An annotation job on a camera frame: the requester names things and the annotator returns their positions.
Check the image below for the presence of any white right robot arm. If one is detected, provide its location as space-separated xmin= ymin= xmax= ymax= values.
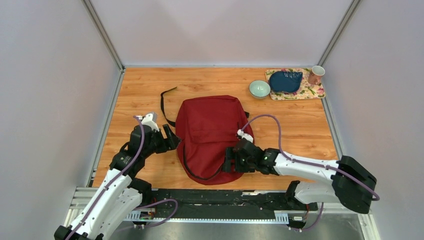
xmin=222 ymin=139 xmax=380 ymax=214

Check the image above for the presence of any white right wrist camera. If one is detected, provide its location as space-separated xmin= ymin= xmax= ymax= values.
xmin=236 ymin=129 xmax=254 ymax=144

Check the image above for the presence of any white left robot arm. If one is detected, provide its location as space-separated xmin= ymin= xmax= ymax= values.
xmin=54 ymin=123 xmax=181 ymax=240

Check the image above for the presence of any dark blue pencil pouch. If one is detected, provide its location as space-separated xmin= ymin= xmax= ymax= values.
xmin=269 ymin=71 xmax=303 ymax=93

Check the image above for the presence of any pale blue ceramic bowl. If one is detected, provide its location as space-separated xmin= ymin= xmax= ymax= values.
xmin=248 ymin=80 xmax=271 ymax=99

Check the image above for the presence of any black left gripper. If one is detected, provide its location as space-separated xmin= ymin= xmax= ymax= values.
xmin=142 ymin=124 xmax=182 ymax=158

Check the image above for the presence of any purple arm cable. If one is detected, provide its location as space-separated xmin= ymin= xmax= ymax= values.
xmin=240 ymin=114 xmax=381 ymax=232
xmin=64 ymin=115 xmax=179 ymax=240

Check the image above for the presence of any floral rectangular tray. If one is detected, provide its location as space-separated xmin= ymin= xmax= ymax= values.
xmin=265 ymin=68 xmax=326 ymax=101

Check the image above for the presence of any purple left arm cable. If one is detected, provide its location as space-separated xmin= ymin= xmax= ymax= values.
xmin=64 ymin=115 xmax=179 ymax=240

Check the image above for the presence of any pink mug white inside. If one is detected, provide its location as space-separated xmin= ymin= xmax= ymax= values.
xmin=307 ymin=65 xmax=326 ymax=85

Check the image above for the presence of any red student backpack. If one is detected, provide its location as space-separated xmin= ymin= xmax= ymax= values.
xmin=167 ymin=95 xmax=254 ymax=185

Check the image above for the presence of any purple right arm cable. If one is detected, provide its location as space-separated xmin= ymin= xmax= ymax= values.
xmin=240 ymin=114 xmax=381 ymax=232

